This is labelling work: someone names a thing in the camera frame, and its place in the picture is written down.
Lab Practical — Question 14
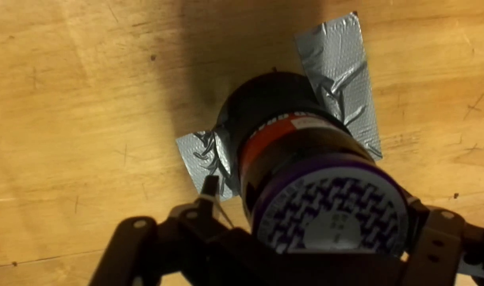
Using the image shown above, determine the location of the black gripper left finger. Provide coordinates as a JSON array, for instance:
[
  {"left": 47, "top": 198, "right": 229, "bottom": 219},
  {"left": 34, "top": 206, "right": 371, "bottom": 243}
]
[{"left": 87, "top": 175, "right": 407, "bottom": 286}]

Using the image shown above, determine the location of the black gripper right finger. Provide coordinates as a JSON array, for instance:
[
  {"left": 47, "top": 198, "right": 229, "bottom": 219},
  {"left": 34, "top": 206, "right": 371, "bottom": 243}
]
[{"left": 398, "top": 192, "right": 484, "bottom": 286}]

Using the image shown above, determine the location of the thin grey rubber band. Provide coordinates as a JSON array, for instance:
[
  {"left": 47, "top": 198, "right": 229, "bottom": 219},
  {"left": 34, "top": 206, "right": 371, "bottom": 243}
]
[{"left": 193, "top": 192, "right": 234, "bottom": 230}]

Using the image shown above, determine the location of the black cylindrical bottle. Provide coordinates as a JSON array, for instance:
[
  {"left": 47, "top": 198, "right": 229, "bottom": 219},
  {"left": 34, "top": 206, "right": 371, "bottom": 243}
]
[{"left": 215, "top": 70, "right": 412, "bottom": 260}]

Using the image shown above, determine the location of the small grey duct tape strip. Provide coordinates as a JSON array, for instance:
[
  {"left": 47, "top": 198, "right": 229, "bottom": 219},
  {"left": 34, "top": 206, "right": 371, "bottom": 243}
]
[{"left": 174, "top": 127, "right": 241, "bottom": 203}]

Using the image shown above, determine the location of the large grey duct tape strip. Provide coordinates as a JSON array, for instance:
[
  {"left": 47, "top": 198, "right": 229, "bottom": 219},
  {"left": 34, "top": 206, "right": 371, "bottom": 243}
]
[{"left": 291, "top": 11, "right": 385, "bottom": 162}]

